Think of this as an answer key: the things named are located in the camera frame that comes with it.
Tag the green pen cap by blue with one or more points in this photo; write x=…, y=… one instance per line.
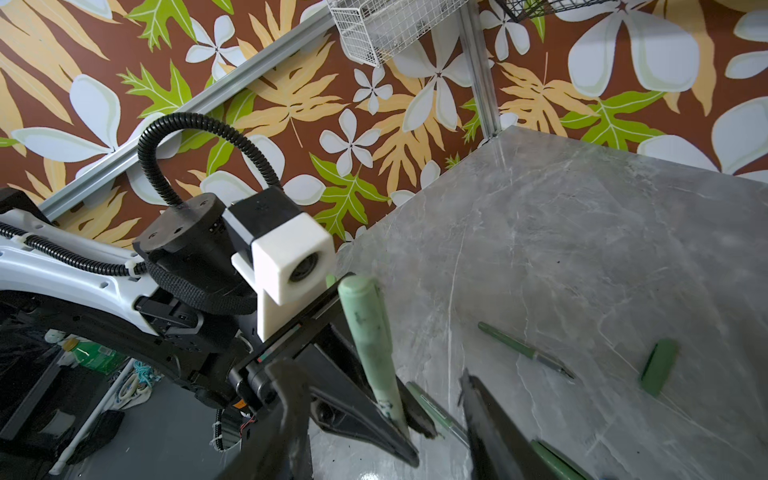
x=562, y=466

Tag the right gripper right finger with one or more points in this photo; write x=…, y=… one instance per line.
x=497, y=447

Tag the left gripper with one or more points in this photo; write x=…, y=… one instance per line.
x=344, y=404

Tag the light green pen cap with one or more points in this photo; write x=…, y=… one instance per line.
x=367, y=319

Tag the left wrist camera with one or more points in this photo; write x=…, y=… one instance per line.
x=282, y=252

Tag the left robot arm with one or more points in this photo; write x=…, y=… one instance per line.
x=231, y=303

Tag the black wire basket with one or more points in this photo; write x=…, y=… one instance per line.
x=520, y=10

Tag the dark green pen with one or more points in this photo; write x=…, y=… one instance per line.
x=526, y=350

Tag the dark green pen cap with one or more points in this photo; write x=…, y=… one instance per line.
x=659, y=365

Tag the light green pen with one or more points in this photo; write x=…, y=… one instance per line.
x=439, y=414

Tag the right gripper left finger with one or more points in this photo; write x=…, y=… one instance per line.
x=278, y=447

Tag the white wire basket left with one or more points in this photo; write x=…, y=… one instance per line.
x=373, y=31

